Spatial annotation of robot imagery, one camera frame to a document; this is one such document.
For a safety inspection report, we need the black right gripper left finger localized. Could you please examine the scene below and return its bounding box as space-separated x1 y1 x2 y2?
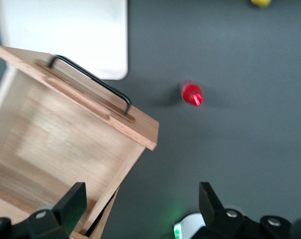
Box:
0 182 88 239

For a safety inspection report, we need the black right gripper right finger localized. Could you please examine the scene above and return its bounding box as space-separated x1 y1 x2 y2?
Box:
190 182 295 239

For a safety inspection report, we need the wooden drawer with long handle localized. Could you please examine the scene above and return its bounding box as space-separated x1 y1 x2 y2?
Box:
0 45 160 239

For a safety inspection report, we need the long black drawer handle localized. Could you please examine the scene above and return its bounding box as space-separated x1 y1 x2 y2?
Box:
47 54 133 116

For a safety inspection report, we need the wooden drawer cabinet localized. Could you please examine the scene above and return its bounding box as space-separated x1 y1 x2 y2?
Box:
0 186 120 239

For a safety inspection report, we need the small red bottle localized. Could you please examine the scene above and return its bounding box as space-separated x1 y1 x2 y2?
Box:
179 80 204 107

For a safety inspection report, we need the beige plastic tray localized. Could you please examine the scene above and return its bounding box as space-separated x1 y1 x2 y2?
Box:
0 0 129 81

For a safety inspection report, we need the yellow lemon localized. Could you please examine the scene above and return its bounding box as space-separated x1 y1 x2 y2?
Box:
250 0 273 8

